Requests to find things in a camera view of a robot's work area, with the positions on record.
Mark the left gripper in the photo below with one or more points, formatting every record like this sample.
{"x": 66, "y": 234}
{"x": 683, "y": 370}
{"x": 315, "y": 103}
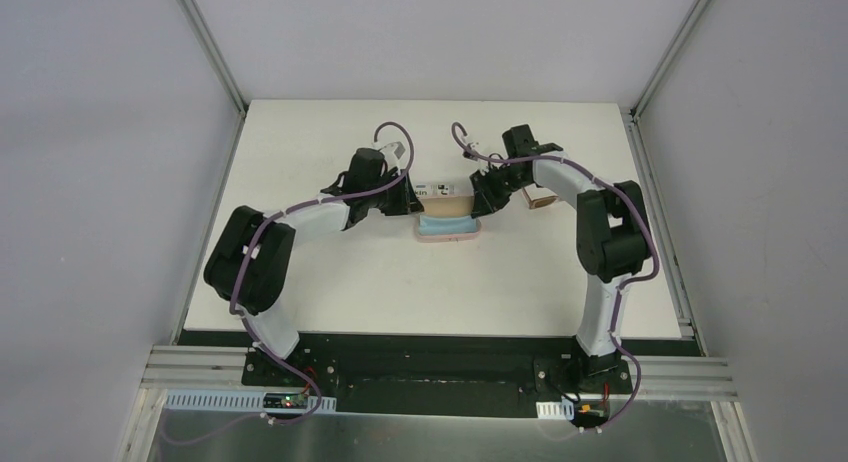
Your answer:
{"x": 403, "y": 195}

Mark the brown frame sunglasses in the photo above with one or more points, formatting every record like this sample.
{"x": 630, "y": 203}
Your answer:
{"x": 538, "y": 197}

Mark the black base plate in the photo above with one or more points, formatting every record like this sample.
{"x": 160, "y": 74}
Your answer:
{"x": 428, "y": 375}

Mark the white cable duct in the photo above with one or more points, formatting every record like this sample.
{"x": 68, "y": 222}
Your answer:
{"x": 288, "y": 403}
{"x": 556, "y": 410}

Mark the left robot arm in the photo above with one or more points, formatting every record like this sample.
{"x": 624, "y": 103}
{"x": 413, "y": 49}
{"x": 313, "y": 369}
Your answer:
{"x": 249, "y": 263}

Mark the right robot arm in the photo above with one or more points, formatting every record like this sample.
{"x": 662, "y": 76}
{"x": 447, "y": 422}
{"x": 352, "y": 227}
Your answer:
{"x": 613, "y": 240}

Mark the left white cable duct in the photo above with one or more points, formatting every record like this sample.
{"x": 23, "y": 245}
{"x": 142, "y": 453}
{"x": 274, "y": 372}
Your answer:
{"x": 288, "y": 403}

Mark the right white cable duct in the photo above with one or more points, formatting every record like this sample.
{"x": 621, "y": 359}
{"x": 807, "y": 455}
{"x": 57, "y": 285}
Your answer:
{"x": 556, "y": 410}

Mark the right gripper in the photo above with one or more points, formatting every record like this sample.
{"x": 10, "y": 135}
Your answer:
{"x": 486, "y": 199}

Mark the blue cleaning cloth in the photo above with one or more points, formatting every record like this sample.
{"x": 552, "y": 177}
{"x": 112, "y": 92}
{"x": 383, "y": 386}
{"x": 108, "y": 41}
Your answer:
{"x": 437, "y": 227}

